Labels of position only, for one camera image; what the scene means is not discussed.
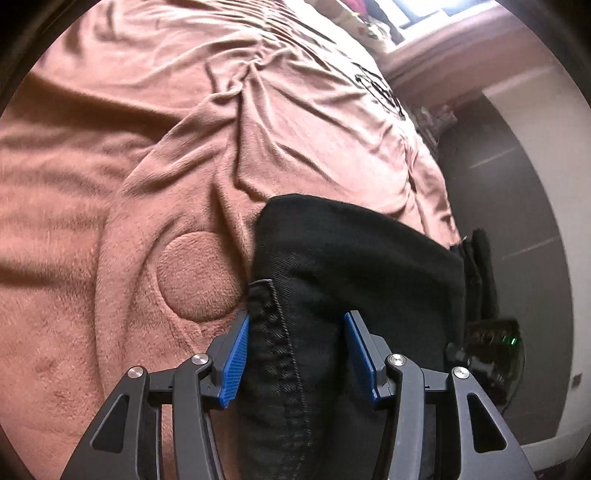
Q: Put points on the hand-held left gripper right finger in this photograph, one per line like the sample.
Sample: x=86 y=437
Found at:
x=358 y=360

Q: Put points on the black pants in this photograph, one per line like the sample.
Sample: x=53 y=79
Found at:
x=351 y=258

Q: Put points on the pink curtain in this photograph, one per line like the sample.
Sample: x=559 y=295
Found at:
x=461 y=64

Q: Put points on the pink cloth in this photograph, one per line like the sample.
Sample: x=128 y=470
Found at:
x=351 y=4

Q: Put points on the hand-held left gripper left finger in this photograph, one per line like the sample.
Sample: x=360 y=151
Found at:
x=235 y=364

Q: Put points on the grey wardrobe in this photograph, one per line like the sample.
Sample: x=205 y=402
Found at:
x=508 y=207

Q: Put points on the black framed window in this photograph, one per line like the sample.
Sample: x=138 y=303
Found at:
x=425 y=9

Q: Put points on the patterned window seat cushion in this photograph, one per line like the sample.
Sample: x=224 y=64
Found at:
x=369 y=30

